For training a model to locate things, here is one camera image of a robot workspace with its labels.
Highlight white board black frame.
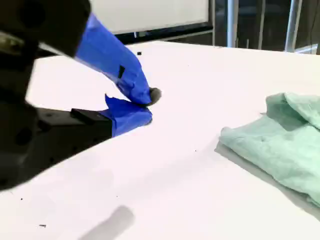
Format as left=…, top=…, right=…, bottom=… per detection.
left=89, top=0, right=214, bottom=39

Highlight pale green t-shirt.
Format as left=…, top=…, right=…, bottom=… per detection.
left=214, top=91, right=320, bottom=208

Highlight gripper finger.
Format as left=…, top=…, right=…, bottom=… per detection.
left=32, top=0, right=163, bottom=106
left=37, top=93, right=153, bottom=173

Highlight thin dark metal post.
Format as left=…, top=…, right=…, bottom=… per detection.
left=258, top=0, right=266, bottom=50

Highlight grey metal pole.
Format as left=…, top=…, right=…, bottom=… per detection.
left=226, top=0, right=238, bottom=48
left=284, top=0, right=304, bottom=53

